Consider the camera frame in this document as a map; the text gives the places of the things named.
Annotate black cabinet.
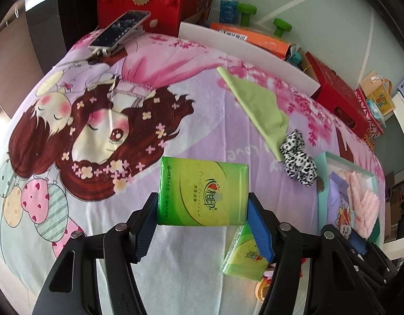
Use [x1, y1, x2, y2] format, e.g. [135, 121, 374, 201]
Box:
[56, 0, 124, 60]

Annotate light blue wipes pack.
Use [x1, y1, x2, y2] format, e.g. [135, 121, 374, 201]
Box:
[368, 100, 386, 119]

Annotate white tray box teal rim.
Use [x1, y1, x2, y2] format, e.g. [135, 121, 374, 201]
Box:
[317, 152, 381, 246]

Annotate orange box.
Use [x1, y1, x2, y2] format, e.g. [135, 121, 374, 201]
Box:
[210, 23, 299, 60]

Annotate red gift box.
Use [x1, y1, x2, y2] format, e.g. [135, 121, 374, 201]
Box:
[305, 52, 370, 138]

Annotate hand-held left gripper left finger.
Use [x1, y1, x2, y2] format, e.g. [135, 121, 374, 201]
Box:
[31, 192, 160, 315]

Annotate red patterned box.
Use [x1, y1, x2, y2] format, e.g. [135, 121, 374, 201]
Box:
[355, 88, 385, 138]

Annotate green tissue pack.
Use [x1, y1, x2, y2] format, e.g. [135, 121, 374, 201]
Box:
[221, 223, 271, 283]
[156, 157, 249, 228]

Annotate blue liquid bottle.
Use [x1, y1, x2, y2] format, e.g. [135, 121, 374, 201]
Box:
[219, 0, 239, 25]

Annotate red paper bag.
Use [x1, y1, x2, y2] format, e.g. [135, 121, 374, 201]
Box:
[194, 0, 213, 27]

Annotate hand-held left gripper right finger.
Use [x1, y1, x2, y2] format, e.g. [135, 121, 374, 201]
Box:
[246, 192, 378, 315]

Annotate brown wooden cabinet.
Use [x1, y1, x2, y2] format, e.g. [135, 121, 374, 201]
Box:
[0, 0, 68, 119]

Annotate green dumbbell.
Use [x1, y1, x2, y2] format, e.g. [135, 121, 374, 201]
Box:
[236, 3, 258, 27]
[272, 18, 293, 37]

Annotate purple baby wipes pack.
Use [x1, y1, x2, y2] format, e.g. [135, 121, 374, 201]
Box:
[327, 171, 354, 237]

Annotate red felt handbag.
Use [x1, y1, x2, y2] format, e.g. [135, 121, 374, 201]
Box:
[97, 0, 203, 38]

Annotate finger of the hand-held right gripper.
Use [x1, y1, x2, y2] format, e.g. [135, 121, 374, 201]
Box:
[348, 228, 400, 287]

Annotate yellow gift box with handle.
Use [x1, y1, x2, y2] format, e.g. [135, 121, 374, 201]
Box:
[359, 70, 396, 115]

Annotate black white spotted scrunchie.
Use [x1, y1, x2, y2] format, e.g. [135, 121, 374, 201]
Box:
[280, 129, 318, 188]

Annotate pink fluffy cloth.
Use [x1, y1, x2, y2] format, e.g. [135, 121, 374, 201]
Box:
[340, 170, 380, 237]

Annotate smartphone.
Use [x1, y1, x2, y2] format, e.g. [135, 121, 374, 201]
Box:
[89, 10, 151, 49]

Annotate white phone stand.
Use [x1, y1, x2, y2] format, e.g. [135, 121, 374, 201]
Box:
[90, 28, 145, 58]

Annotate white foam board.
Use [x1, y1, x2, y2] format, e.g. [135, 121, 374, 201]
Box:
[178, 21, 321, 97]

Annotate green cloth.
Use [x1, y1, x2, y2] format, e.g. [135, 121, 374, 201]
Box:
[217, 66, 289, 163]

